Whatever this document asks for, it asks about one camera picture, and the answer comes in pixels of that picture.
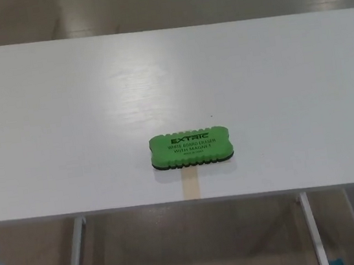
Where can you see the green whiteboard eraser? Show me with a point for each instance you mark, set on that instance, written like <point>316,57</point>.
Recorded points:
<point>191,148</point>

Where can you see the beige masking tape strip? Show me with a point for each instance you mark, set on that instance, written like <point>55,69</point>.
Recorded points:
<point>191,184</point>

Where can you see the teal perforated object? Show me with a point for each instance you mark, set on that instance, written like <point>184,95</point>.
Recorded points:
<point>338,263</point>

